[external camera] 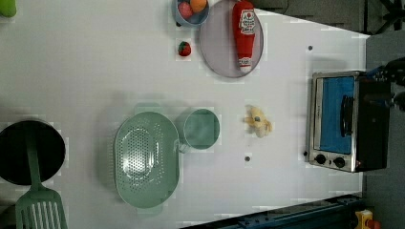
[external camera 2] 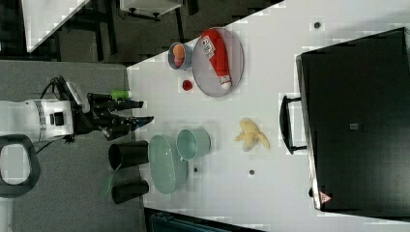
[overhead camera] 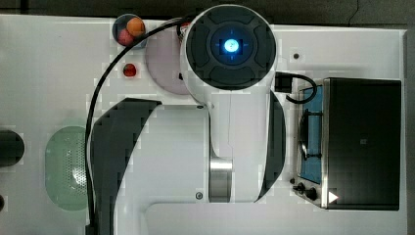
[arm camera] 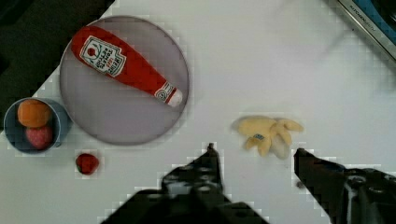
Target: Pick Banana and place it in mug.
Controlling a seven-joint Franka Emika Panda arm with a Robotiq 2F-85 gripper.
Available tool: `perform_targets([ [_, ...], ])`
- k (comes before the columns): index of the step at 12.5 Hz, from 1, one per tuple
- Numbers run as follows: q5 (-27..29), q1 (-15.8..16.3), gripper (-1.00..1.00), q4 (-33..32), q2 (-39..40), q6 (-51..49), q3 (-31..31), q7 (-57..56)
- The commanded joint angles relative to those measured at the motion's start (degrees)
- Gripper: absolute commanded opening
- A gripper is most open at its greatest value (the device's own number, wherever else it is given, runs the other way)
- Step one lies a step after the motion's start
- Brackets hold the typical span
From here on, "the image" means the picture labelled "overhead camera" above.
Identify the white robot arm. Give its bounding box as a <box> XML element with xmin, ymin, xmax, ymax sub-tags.
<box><xmin>86</xmin><ymin>5</ymin><xmax>285</xmax><ymax>235</ymax></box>

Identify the grey round plate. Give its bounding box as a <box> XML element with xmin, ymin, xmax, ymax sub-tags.
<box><xmin>146</xmin><ymin>28</ymin><xmax>189</xmax><ymax>95</ymax></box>

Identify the red toy strawberry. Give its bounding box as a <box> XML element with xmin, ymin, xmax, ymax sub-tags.
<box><xmin>123</xmin><ymin>64</ymin><xmax>137</xmax><ymax>77</ymax></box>

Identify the red ketchup bottle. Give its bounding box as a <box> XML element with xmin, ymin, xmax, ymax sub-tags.
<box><xmin>176</xmin><ymin>22</ymin><xmax>190</xmax><ymax>42</ymax></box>

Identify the pink toy fruit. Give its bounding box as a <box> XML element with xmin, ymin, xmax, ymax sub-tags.
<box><xmin>117</xmin><ymin>28</ymin><xmax>134</xmax><ymax>46</ymax></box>

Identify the orange toy fruit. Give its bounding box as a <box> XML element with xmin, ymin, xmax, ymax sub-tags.
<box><xmin>126</xmin><ymin>18</ymin><xmax>146</xmax><ymax>37</ymax></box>

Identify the blue grey bowl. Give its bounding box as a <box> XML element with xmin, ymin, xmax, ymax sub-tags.
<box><xmin>112</xmin><ymin>14</ymin><xmax>139</xmax><ymax>44</ymax></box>

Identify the black toaster oven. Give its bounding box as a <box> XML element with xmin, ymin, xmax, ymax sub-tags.
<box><xmin>291</xmin><ymin>77</ymin><xmax>401</xmax><ymax>211</ymax></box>

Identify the green perforated colander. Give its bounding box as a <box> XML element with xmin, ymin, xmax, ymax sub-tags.
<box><xmin>45</xmin><ymin>126</ymin><xmax>87</xmax><ymax>211</ymax></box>

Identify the black round pan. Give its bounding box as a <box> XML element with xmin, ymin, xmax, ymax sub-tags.
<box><xmin>0</xmin><ymin>130</ymin><xmax>24</xmax><ymax>167</ymax></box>

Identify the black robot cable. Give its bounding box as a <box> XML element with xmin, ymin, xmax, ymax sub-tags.
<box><xmin>83</xmin><ymin>13</ymin><xmax>197</xmax><ymax>235</ymax></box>

